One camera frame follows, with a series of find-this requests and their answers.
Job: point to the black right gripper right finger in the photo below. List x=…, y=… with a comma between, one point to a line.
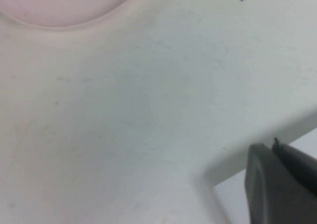
x=299, y=164

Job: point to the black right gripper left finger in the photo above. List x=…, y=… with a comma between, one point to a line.
x=272, y=191

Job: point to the pink round plate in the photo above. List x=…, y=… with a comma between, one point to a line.
x=62, y=3

